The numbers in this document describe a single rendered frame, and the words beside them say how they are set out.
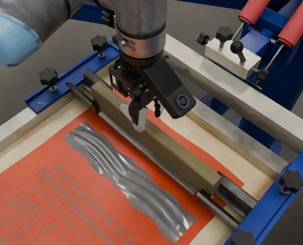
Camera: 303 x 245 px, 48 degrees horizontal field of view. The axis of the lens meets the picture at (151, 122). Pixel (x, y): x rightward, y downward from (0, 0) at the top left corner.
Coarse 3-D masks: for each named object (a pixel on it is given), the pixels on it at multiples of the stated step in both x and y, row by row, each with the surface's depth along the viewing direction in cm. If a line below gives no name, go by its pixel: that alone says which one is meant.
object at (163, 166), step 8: (104, 112) 81; (104, 120) 81; (112, 120) 80; (120, 128) 79; (128, 136) 77; (136, 144) 76; (144, 152) 75; (152, 160) 74; (160, 160) 74; (160, 168) 74; (168, 168) 73; (176, 176) 72; (184, 184) 71; (192, 192) 70
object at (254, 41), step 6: (252, 30) 91; (246, 36) 90; (252, 36) 90; (258, 36) 90; (264, 36) 90; (246, 42) 88; (252, 42) 88; (258, 42) 88; (264, 42) 88; (246, 48) 87; (252, 48) 87; (258, 48) 87; (264, 48) 89; (258, 54) 88
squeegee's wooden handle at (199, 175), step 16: (96, 96) 78; (112, 96) 76; (112, 112) 77; (128, 128) 76; (144, 144) 75; (160, 144) 69; (176, 144) 69; (176, 160) 69; (192, 160) 67; (192, 176) 68; (208, 176) 65; (208, 192) 67
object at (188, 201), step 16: (192, 144) 81; (144, 160) 78; (208, 160) 78; (160, 176) 76; (112, 192) 74; (176, 192) 74; (112, 208) 72; (128, 208) 72; (192, 208) 72; (128, 224) 70; (144, 224) 70; (192, 224) 70; (144, 240) 68; (160, 240) 68; (192, 240) 68
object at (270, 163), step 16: (64, 96) 85; (32, 112) 82; (48, 112) 84; (192, 112) 83; (208, 112) 82; (0, 128) 79; (16, 128) 79; (32, 128) 83; (208, 128) 82; (224, 128) 79; (0, 144) 78; (240, 144) 77; (256, 144) 77; (256, 160) 76; (272, 160) 75; (272, 176) 75
